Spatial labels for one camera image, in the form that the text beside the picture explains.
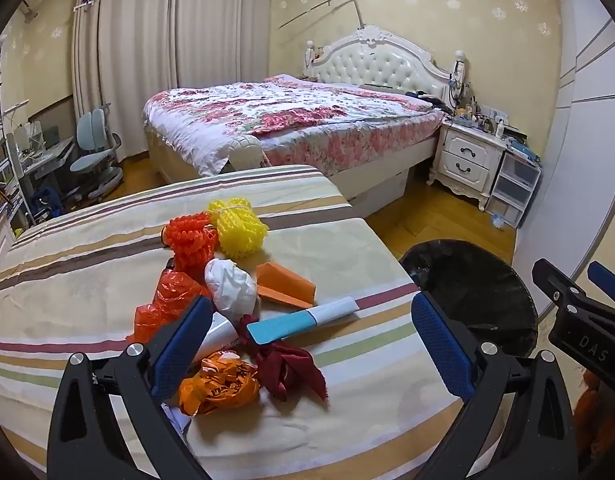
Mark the floral quilt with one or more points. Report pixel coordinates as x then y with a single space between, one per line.
287 115

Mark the thin metal pole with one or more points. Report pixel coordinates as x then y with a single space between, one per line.
327 3

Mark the orange foam fruit net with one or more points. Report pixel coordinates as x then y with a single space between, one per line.
190 245

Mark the red plastic bag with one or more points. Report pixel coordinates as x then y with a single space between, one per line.
170 292

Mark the clear plastic drawer unit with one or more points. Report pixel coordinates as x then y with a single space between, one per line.
512 180

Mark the white plastic bag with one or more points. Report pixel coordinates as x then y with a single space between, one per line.
230 287

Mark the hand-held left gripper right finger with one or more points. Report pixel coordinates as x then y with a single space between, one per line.
440 342

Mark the orange paper wedge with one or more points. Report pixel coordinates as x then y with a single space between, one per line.
282 285

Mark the orange printed plastic bag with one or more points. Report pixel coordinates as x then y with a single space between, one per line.
217 385

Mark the black trash bin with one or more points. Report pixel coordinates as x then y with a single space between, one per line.
477 290

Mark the grey blue study chair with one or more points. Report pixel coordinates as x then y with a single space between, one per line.
95 145

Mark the white storage box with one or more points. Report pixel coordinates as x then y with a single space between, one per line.
377 190

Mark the white sliding wardrobe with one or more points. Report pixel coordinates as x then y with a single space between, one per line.
587 110

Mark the white desk lamp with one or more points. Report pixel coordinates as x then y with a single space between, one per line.
17 110

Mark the blue white packet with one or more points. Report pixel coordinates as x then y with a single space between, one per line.
287 327

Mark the teal flat item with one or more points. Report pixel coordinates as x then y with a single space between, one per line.
525 152

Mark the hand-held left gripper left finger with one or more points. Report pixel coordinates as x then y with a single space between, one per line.
182 342

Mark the clutter of small bottles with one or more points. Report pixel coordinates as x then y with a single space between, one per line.
480 117

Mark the white air conditioner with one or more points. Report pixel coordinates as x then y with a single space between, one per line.
30 11

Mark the white nightstand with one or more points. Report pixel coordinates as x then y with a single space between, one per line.
467 152

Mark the dark red cloth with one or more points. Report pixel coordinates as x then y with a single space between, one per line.
292 370

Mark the white tufted bed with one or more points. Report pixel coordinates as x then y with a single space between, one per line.
367 67

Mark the yellow foam fruit net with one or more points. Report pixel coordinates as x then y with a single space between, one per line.
240 232

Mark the white tube with red print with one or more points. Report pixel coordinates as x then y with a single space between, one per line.
220 335

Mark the beige curtain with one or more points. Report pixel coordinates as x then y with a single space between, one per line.
137 50

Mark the purple white curtain clip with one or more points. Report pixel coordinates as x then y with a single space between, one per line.
85 5

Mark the small blue white wrapper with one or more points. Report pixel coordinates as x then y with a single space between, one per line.
500 221

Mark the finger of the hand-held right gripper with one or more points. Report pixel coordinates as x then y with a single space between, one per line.
607 280
552 280

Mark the white study desk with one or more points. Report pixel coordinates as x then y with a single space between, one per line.
47 157

